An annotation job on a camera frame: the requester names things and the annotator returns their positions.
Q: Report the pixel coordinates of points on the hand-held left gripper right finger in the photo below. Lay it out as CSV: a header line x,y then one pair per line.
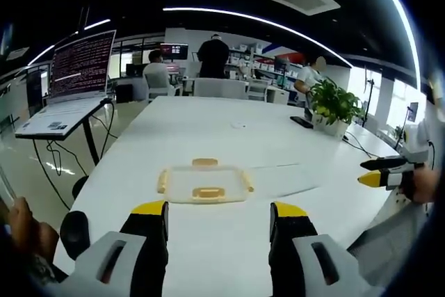
x,y
313,262

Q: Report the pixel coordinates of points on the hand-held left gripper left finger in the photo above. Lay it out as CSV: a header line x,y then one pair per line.
x,y
114,262

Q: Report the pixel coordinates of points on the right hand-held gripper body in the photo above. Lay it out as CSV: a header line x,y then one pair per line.
x,y
415,144

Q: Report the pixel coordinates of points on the clear lid with plastic buckles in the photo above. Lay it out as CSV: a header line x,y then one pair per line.
x,y
205,180

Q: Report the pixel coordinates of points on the person's right hand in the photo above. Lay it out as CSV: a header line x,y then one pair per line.
x,y
424,184

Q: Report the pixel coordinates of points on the black rounded armrest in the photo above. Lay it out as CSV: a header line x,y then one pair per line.
x,y
74,234

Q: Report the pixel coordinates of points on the grey mesh chair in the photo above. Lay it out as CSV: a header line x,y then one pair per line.
x,y
389,241

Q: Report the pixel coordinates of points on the black tripod stand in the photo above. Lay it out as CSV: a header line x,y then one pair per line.
x,y
370,95

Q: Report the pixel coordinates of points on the green plant in white pot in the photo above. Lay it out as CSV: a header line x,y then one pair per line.
x,y
333,104

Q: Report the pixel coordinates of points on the black phone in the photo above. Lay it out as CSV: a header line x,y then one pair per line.
x,y
301,121

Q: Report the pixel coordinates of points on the black laptop stand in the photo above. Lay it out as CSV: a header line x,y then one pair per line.
x,y
91,137

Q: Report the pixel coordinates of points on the white chair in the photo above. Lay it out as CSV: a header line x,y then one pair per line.
x,y
259,89
158,85
219,88

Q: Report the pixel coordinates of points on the shelf of white boxes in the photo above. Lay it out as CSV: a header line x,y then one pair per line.
x,y
264,62

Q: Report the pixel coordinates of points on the open white laptop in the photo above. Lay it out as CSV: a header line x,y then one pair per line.
x,y
76,81

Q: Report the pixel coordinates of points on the ceiling light strip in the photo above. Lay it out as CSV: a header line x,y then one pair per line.
x,y
264,24

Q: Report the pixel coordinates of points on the red screen monitor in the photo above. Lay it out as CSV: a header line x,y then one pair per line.
x,y
174,51

